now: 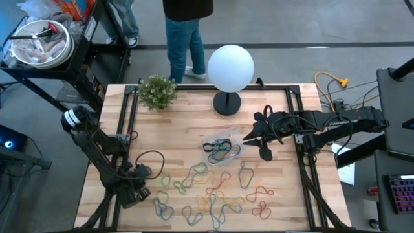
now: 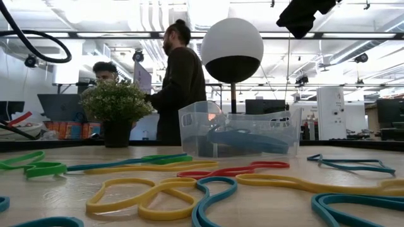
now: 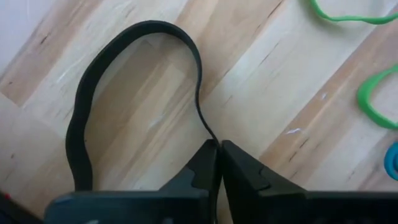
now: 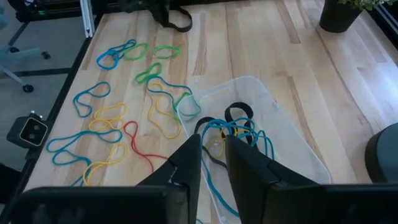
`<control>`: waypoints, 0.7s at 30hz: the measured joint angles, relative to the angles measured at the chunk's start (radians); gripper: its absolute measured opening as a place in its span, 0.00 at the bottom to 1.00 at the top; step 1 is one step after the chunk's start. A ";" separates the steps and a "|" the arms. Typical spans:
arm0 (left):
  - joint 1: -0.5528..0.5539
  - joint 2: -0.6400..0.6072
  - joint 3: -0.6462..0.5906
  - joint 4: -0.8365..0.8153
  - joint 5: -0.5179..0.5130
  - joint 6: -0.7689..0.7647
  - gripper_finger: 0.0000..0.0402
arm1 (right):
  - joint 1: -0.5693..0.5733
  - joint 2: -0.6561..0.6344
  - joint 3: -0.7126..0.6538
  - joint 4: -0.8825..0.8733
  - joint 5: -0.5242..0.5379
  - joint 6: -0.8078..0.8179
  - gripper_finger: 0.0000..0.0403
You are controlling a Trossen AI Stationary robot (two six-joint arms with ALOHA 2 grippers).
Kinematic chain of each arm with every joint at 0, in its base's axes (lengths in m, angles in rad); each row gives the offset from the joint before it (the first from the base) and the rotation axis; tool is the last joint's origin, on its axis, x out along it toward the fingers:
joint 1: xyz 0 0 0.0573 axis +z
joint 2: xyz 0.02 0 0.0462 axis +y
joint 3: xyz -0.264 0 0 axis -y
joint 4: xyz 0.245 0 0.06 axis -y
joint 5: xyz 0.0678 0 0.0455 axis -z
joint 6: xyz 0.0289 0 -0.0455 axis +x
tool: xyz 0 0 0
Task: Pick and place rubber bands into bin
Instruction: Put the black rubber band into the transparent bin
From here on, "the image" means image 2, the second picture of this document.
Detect person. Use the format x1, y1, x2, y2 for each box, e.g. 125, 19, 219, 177
145, 18, 208, 143
91, 61, 119, 83

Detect teal rubber band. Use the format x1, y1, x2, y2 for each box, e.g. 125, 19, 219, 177
306, 153, 396, 177

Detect person's grey laptop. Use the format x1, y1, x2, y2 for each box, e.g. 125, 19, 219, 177
133, 61, 153, 94

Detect white globe lamp, black base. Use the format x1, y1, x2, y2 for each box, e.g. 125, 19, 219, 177
201, 17, 264, 115

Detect red rubber band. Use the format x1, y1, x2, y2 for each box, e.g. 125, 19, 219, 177
176, 161, 290, 180

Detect black monitor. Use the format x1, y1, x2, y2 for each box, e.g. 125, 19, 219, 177
245, 99, 287, 115
0, 100, 25, 122

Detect yellow rubber band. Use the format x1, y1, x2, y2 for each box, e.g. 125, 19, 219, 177
85, 177, 198, 221
235, 173, 404, 197
83, 160, 218, 175

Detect dark grey open laptop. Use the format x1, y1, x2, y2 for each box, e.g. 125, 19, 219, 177
37, 93, 83, 122

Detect red-handled tool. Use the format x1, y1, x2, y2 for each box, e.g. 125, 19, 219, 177
6, 111, 33, 127

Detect green rubber band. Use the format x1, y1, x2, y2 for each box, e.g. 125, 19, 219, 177
141, 154, 193, 165
24, 161, 68, 179
0, 150, 46, 171

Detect clear plastic bin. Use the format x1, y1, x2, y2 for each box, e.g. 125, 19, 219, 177
178, 100, 303, 159

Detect green plant in black pot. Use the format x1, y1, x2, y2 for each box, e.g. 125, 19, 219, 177
79, 78, 155, 148

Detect black looped camera cable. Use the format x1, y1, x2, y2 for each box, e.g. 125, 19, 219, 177
0, 0, 73, 64

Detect white bowl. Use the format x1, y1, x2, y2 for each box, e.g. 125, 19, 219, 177
0, 122, 44, 140

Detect orange cardboard box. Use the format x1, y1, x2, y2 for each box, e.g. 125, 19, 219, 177
81, 122, 102, 139
43, 121, 82, 139

